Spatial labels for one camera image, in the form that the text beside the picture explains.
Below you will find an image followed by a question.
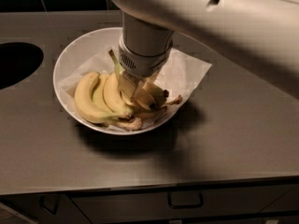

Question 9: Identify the grey right cabinet front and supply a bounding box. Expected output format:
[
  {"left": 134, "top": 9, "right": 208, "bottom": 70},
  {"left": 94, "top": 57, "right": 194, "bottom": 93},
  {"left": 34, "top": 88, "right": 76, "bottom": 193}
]
[{"left": 262, "top": 187, "right": 299, "bottom": 213}]

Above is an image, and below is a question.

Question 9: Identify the black drawer handle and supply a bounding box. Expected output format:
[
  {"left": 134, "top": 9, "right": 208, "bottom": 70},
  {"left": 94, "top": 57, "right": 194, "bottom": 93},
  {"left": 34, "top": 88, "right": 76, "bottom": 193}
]
[{"left": 167, "top": 190, "right": 204, "bottom": 209}]

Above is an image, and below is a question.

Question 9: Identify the outer left yellow banana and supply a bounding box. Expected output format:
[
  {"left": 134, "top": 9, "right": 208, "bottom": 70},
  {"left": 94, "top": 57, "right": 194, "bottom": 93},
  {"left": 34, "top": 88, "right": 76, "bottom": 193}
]
[{"left": 75, "top": 72, "right": 143, "bottom": 131}]

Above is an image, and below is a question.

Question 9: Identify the green-stemmed banana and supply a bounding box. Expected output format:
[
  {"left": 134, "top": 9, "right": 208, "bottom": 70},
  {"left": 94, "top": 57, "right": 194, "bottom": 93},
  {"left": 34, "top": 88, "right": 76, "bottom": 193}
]
[{"left": 107, "top": 49, "right": 157, "bottom": 111}]

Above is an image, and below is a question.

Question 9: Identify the white bowl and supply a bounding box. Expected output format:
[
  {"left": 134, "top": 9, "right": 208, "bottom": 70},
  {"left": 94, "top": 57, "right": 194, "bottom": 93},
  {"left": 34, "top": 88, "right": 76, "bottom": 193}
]
[{"left": 53, "top": 27, "right": 187, "bottom": 135}]

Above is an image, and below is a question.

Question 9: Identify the right yellow banana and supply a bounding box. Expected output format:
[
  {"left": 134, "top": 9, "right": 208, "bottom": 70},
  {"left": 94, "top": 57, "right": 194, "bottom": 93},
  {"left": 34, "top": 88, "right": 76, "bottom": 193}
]
[{"left": 143, "top": 82, "right": 169, "bottom": 106}]

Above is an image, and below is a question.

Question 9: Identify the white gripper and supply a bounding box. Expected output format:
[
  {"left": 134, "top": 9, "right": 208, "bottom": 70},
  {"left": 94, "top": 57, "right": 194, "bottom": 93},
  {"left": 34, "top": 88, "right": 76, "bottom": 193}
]
[{"left": 119, "top": 37, "right": 172, "bottom": 100}]

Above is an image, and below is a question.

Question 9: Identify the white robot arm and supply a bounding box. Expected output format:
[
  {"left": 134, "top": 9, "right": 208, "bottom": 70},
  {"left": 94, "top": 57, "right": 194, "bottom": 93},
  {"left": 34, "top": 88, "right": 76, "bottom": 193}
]
[{"left": 111, "top": 0, "right": 299, "bottom": 96}]

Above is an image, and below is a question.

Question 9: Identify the black left door handle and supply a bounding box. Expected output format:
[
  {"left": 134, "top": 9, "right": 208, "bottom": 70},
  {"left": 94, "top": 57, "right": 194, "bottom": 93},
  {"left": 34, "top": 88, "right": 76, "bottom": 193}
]
[{"left": 39, "top": 194, "right": 60, "bottom": 216}]

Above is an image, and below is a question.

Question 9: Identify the grey left cabinet door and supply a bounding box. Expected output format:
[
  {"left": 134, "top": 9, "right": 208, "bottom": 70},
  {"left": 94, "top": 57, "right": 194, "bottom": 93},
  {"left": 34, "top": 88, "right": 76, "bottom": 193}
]
[{"left": 1, "top": 194, "right": 91, "bottom": 224}]

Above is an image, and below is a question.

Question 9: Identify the yellow banana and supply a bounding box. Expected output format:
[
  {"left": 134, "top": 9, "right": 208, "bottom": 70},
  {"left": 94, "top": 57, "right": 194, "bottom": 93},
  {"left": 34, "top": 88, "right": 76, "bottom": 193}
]
[
  {"left": 143, "top": 82, "right": 169, "bottom": 106},
  {"left": 104, "top": 73, "right": 134, "bottom": 118},
  {"left": 92, "top": 74, "right": 112, "bottom": 113},
  {"left": 75, "top": 72, "right": 143, "bottom": 131}
]

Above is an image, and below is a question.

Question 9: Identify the grey centre drawer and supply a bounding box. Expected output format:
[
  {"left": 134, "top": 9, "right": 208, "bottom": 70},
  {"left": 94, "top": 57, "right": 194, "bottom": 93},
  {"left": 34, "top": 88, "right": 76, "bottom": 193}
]
[{"left": 72, "top": 185, "right": 297, "bottom": 224}]

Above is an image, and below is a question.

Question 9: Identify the white paper sheet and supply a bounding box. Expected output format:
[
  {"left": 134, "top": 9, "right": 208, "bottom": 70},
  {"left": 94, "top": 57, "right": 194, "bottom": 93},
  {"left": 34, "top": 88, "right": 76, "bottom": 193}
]
[{"left": 53, "top": 48, "right": 211, "bottom": 135}]

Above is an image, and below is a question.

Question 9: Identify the black round sink hole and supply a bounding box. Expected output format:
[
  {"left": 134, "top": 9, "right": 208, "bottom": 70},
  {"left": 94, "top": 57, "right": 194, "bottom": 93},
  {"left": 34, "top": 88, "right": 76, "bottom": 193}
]
[{"left": 0, "top": 42, "right": 44, "bottom": 89}]

